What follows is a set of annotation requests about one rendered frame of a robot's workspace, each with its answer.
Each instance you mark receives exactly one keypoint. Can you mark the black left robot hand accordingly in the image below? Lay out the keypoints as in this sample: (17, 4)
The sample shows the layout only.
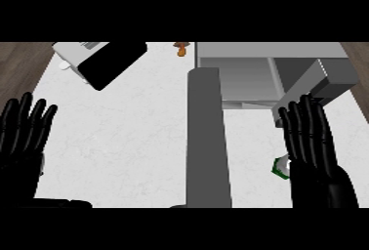
(20, 136)

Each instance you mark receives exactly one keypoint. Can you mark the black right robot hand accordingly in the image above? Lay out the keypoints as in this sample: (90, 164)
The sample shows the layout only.
(314, 169)

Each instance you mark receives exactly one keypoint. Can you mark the white and green milk carton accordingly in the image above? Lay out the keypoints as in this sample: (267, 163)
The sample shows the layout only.
(280, 167)

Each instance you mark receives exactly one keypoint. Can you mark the grey microwave door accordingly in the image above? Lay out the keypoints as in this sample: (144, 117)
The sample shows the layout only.
(206, 140)

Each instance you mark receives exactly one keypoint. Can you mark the grey microwave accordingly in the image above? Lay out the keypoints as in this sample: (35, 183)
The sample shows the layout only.
(273, 74)

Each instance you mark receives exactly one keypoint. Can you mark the white and black appliance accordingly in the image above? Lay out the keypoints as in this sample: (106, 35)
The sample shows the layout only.
(100, 62)

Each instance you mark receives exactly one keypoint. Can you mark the small orange brown object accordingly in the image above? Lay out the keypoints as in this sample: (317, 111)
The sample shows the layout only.
(180, 49)

